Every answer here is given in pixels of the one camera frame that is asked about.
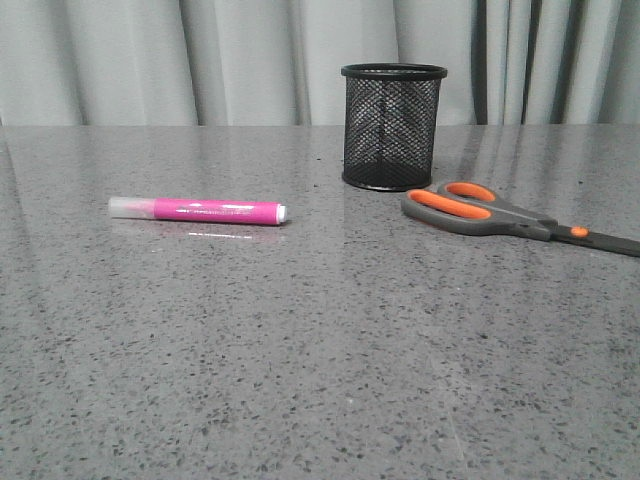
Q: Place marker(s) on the grey curtain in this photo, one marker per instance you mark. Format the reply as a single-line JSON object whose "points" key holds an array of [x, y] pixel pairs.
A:
{"points": [[278, 62]]}

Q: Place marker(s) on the black mesh pen holder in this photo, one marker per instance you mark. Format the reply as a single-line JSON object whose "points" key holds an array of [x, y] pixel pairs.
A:
{"points": [[390, 121]]}

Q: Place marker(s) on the pink highlighter pen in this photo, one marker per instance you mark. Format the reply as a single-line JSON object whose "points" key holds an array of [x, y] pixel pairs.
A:
{"points": [[190, 210]]}

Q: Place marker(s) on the grey orange scissors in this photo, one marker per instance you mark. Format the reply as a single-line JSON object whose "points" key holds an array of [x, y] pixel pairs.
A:
{"points": [[472, 209]]}

